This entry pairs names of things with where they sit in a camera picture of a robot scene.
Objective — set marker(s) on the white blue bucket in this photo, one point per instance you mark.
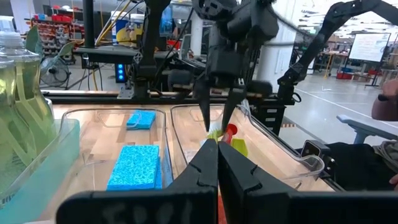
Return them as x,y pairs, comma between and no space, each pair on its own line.
136,28
119,28

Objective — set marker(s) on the person's forearm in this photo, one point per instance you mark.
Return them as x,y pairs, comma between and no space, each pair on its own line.
387,109

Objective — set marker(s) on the black cart table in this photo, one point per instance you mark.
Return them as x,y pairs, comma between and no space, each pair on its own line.
105,55

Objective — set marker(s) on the black pole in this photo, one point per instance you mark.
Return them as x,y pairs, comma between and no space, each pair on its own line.
88,25

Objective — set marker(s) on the white screen on stand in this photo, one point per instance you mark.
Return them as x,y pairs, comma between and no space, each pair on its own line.
369,47

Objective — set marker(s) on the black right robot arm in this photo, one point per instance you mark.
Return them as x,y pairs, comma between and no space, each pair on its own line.
152,46

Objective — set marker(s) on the red crate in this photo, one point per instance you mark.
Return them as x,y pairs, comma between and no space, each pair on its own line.
343,75

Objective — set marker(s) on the device with blue lights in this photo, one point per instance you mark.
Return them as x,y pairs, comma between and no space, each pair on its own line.
120,73

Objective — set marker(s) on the floor fan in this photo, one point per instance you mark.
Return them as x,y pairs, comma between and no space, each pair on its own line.
55,71

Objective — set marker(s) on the teal plastic tray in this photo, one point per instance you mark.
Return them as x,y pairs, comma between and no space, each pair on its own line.
40,186

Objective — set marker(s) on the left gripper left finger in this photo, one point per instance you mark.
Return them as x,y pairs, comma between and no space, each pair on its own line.
186,202

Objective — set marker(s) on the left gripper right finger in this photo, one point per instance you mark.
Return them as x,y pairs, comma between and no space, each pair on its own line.
264,205

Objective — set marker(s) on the white pillar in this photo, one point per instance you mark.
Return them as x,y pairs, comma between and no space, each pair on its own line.
280,62
196,34

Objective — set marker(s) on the table-level camera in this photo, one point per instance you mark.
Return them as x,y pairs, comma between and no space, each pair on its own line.
311,149

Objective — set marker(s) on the red dish brush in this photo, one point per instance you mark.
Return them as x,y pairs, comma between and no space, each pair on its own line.
230,132

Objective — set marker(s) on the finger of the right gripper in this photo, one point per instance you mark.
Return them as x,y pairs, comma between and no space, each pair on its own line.
234,102
205,99

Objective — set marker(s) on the storage shelf with bins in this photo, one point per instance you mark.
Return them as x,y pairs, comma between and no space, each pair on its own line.
56,31

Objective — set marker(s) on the clear plastic container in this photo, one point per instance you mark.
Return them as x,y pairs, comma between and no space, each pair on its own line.
273,155
102,133

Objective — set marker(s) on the person's hand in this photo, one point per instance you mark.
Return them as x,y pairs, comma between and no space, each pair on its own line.
395,180

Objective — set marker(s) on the yellow dish brush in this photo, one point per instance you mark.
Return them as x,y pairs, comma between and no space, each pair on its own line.
214,135
240,147

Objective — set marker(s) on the clear yellow soap pump bottle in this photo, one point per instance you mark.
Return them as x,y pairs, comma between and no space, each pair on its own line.
37,105
6,140

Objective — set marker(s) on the blue sponge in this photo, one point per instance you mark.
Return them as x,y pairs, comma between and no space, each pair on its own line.
135,168
141,119

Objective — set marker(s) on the grey chair armrest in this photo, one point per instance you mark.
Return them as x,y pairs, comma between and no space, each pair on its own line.
363,127

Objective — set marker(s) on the grey mounting bracket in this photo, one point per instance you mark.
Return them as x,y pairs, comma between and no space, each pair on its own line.
126,91

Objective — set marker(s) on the black drawer cabinet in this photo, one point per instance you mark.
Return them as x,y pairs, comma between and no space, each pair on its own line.
270,118

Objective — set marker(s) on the black wristwatch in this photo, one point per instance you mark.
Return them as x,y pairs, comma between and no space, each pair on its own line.
383,97

